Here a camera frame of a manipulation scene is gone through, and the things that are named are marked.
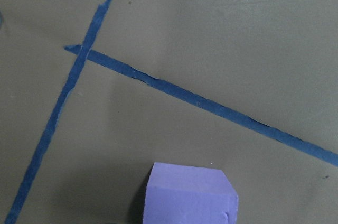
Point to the purple foam block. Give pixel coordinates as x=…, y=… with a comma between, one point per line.
x=189, y=194

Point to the blue tape strip diagonal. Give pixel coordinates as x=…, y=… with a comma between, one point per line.
x=214, y=107

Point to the blue tape strip left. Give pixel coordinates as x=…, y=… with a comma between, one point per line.
x=45, y=139

